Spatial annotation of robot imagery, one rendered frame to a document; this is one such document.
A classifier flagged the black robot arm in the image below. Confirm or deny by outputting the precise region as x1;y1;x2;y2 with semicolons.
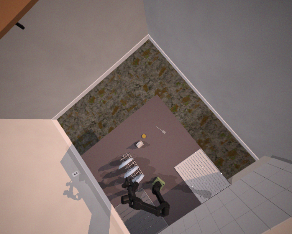
121;181;170;217

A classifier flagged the grey mug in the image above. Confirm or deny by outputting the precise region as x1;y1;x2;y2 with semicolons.
136;141;143;148

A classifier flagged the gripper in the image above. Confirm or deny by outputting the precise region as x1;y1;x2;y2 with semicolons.
121;177;135;195

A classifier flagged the white tiled splashback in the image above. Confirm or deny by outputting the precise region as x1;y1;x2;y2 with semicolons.
158;156;292;234

